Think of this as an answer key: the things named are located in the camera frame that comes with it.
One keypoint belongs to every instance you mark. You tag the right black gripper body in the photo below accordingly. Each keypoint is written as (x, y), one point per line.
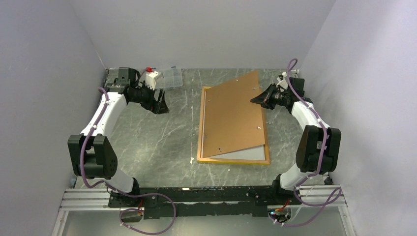
(278, 97)

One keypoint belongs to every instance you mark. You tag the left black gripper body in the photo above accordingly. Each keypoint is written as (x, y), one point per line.
(145, 97)

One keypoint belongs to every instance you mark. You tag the brown backing board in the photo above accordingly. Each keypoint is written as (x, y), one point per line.
(231, 121)

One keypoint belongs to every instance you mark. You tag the yellow wooden picture frame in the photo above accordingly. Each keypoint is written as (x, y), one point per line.
(199, 130)

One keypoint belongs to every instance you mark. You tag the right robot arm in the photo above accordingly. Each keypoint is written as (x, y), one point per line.
(318, 150)

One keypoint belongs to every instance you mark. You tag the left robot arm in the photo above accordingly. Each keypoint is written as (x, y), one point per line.
(92, 155)

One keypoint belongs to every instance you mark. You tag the clear plastic organizer box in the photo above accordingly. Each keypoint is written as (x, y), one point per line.
(171, 78)

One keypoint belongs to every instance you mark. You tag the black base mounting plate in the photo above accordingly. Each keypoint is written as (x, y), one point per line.
(161, 202)

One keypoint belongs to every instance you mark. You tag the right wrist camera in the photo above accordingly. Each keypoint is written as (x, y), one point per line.
(282, 83)

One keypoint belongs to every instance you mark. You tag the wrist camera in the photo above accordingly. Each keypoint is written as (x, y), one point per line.
(282, 83)
(151, 77)

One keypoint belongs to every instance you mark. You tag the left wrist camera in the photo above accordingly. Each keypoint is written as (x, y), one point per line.
(151, 77)

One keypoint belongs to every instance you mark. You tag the aluminium rail frame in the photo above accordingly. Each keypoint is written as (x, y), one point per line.
(321, 196)

